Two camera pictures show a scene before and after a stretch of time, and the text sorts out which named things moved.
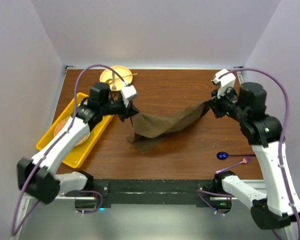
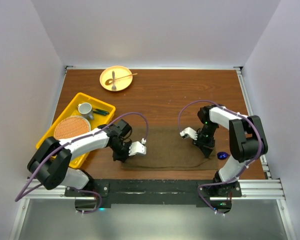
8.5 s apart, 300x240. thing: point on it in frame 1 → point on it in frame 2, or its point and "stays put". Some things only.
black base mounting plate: (158, 192) stays put
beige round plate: (107, 75) stays put
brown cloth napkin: (149, 128) → (167, 150)
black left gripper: (128, 112) → (123, 157)
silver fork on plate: (113, 87) stays put
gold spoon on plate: (107, 81) stays put
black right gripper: (214, 104) → (207, 148)
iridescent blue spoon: (223, 155) stays put
